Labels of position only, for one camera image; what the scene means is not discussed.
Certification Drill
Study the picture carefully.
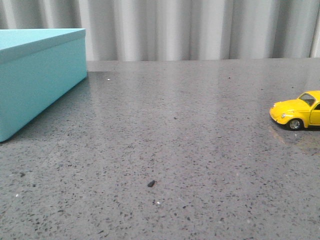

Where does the light blue storage box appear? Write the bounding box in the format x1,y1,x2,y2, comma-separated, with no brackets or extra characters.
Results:
0,28,87,142

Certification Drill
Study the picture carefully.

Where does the grey pleated curtain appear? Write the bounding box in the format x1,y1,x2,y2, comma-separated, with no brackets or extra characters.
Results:
0,0,320,61

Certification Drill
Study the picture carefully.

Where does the yellow beetle toy car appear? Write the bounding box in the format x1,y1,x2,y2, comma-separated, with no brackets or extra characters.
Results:
269,90,320,131

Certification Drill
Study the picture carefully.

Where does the small black debris piece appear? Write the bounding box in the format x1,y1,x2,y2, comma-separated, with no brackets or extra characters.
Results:
147,180,156,188

